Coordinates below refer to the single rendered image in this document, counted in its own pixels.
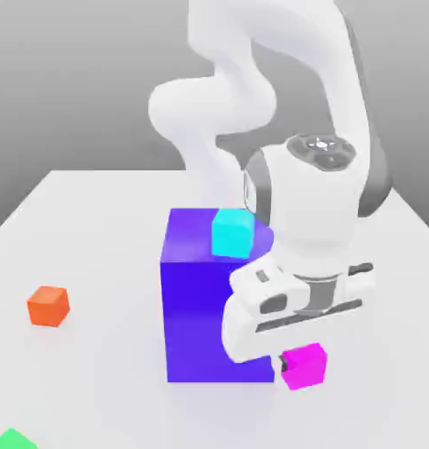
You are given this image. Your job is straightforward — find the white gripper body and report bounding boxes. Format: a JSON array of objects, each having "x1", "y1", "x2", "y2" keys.
[{"x1": 221, "y1": 272, "x2": 375, "y2": 365}]

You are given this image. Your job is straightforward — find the small magenta cube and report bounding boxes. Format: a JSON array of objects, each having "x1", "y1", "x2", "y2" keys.
[{"x1": 280, "y1": 342, "x2": 328, "y2": 391}]

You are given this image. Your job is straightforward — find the large blue box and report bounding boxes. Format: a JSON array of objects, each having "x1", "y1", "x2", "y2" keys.
[{"x1": 160, "y1": 207, "x2": 275, "y2": 384}]

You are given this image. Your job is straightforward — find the small cyan cube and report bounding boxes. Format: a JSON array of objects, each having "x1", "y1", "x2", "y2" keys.
[{"x1": 211, "y1": 208, "x2": 256, "y2": 261}]

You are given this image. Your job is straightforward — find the small green cube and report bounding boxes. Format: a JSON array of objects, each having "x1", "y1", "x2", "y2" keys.
[{"x1": 0, "y1": 427, "x2": 40, "y2": 449}]

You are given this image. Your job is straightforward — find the small orange cube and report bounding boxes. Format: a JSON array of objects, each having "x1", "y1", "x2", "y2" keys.
[{"x1": 26, "y1": 285, "x2": 72, "y2": 329}]

